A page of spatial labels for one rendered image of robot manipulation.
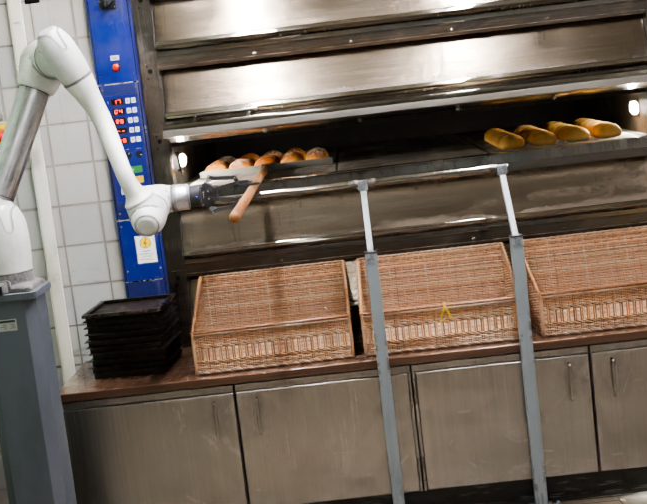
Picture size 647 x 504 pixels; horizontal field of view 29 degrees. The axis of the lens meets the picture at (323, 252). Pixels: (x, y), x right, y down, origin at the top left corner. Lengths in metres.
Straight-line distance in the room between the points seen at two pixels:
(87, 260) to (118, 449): 0.81
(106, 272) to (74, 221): 0.23
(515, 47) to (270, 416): 1.62
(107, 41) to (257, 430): 1.53
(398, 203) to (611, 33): 1.00
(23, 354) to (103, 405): 0.51
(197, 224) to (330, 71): 0.76
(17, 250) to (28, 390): 0.43
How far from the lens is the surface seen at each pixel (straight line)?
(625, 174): 4.82
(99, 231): 4.80
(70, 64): 4.06
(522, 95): 4.57
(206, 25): 4.70
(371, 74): 4.68
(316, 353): 4.30
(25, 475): 4.06
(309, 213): 4.72
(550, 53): 4.74
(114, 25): 4.73
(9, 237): 3.93
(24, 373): 3.97
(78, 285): 4.85
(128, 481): 4.42
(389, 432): 4.25
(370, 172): 4.69
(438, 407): 4.30
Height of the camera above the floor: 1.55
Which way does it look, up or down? 8 degrees down
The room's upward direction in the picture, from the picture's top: 7 degrees counter-clockwise
